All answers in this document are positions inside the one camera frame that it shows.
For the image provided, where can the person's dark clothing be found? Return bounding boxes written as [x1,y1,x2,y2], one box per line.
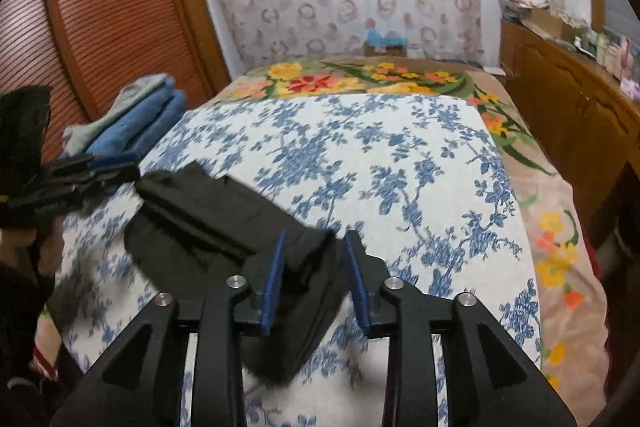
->
[0,252,56,427]

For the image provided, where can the grey window blind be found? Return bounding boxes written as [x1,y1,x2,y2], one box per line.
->
[602,0,640,38]

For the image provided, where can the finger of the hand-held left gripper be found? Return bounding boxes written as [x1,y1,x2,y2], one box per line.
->
[42,155,140,182]
[7,168,142,220]

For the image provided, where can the folded blue jeans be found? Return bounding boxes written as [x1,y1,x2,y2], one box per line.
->
[85,79,187,162]

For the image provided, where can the black pants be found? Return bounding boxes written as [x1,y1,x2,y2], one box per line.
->
[124,161,351,383]

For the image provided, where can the row of small bottles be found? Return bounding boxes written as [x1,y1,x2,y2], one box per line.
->
[570,24,623,62]

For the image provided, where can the folded grey-green garment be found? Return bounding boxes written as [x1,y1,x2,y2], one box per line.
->
[62,74,176,158]

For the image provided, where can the beige flowered blanket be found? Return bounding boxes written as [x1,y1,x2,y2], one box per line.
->
[32,59,611,393]

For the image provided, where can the stack of papers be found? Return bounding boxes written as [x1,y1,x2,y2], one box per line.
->
[500,0,548,22]

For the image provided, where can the blue plastic package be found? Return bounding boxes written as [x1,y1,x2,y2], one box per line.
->
[364,27,408,50]

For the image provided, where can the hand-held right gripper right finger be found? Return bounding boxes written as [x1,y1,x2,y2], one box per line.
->
[344,230,576,427]

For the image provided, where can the blue floral bedspread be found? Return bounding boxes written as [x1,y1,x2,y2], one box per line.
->
[52,93,543,427]

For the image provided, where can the wooden cabinet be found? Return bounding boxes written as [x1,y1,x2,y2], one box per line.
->
[500,19,640,238]

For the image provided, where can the cardboard box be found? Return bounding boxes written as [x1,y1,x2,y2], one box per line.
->
[522,7,571,38]

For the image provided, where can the wooden louvered door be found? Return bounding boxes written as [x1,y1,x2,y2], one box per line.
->
[0,0,231,168]

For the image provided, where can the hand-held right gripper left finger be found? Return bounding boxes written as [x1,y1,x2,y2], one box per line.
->
[50,230,288,427]

